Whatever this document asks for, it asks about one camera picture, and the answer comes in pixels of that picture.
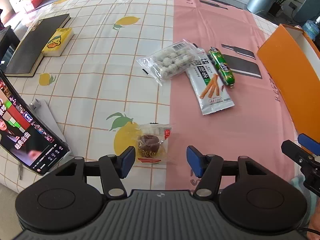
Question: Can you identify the small brown cake packet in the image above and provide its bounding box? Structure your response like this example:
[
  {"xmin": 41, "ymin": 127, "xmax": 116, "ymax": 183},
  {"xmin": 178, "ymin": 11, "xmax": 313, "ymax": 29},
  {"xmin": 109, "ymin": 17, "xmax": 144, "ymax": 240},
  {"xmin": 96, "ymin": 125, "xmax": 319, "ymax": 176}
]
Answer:
[{"xmin": 136, "ymin": 123, "xmax": 172, "ymax": 164}]

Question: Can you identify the white gluten strips packet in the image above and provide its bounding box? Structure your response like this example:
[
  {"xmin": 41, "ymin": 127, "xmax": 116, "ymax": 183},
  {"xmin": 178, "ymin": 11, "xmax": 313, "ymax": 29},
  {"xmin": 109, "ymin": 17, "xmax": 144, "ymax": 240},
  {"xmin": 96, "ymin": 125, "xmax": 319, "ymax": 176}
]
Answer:
[{"xmin": 186, "ymin": 48, "xmax": 234, "ymax": 115}]

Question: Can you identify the green sausage stick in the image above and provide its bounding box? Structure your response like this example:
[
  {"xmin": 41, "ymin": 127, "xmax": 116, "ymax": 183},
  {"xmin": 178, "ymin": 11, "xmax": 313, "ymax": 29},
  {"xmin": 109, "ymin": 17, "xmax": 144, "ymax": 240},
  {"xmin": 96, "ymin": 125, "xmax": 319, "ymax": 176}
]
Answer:
[{"xmin": 208, "ymin": 47, "xmax": 235, "ymax": 88}]

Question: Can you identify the clear white balls pack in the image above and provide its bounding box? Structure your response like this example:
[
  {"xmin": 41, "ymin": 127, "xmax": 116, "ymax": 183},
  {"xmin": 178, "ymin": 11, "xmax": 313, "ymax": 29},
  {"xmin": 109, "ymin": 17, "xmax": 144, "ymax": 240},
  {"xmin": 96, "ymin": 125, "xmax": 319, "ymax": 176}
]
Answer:
[{"xmin": 137, "ymin": 39, "xmax": 200, "ymax": 86}]

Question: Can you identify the pink table mat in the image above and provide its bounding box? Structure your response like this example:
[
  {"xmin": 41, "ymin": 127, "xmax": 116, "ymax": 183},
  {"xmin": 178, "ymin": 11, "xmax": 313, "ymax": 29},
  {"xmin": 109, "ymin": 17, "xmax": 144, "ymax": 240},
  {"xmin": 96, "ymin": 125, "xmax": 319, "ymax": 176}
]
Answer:
[{"xmin": 164, "ymin": 0, "xmax": 298, "ymax": 190}]

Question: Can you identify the orange cardboard box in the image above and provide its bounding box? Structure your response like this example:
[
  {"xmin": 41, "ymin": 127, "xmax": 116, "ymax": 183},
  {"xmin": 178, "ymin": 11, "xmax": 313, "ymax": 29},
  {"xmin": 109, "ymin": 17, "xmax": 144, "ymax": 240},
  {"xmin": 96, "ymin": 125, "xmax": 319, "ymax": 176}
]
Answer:
[{"xmin": 257, "ymin": 24, "xmax": 319, "ymax": 141}]

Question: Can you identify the smartphone with video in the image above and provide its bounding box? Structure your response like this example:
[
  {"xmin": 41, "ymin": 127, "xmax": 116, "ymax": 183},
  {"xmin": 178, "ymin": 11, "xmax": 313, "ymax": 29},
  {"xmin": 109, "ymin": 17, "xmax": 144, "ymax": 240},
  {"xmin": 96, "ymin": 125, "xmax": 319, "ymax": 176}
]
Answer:
[{"xmin": 1, "ymin": 72, "xmax": 70, "ymax": 176}]

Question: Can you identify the blue water bottle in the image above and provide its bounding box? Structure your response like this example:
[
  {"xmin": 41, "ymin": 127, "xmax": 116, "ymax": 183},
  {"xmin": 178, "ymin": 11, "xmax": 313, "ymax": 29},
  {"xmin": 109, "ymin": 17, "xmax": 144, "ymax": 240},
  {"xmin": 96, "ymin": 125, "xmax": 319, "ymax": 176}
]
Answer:
[{"xmin": 302, "ymin": 16, "xmax": 320, "ymax": 40}]

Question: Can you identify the black notebook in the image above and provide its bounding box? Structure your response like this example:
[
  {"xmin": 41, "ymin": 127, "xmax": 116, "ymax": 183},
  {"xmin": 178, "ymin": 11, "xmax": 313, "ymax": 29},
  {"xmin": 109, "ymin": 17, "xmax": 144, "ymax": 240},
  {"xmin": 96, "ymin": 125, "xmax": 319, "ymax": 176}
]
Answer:
[{"xmin": 4, "ymin": 14, "xmax": 71, "ymax": 77}]

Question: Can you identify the yellow duck tissue pack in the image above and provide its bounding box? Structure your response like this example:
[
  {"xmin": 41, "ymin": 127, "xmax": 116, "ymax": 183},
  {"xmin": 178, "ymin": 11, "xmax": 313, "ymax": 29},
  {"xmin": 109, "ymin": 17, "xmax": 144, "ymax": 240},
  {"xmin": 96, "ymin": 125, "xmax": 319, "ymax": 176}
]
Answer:
[{"xmin": 42, "ymin": 28, "xmax": 74, "ymax": 57}]

